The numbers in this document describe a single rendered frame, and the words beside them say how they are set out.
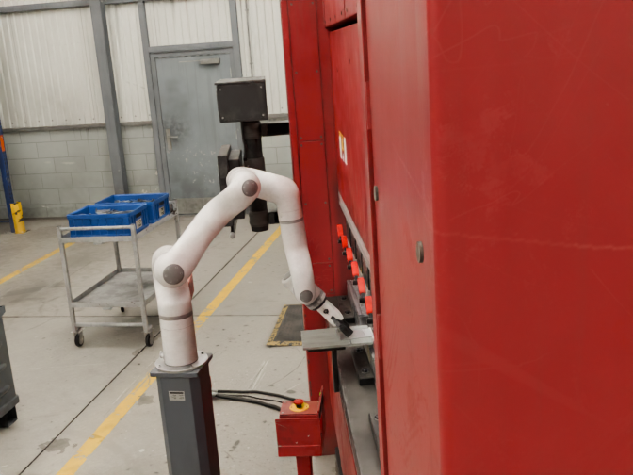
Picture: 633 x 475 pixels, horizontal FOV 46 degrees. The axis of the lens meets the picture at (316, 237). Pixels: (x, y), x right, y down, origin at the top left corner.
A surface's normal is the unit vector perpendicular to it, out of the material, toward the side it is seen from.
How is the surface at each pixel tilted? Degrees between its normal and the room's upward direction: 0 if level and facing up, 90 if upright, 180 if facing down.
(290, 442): 90
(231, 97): 90
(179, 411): 90
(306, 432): 90
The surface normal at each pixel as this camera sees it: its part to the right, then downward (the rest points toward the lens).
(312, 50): 0.06, 0.24
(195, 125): -0.17, 0.25
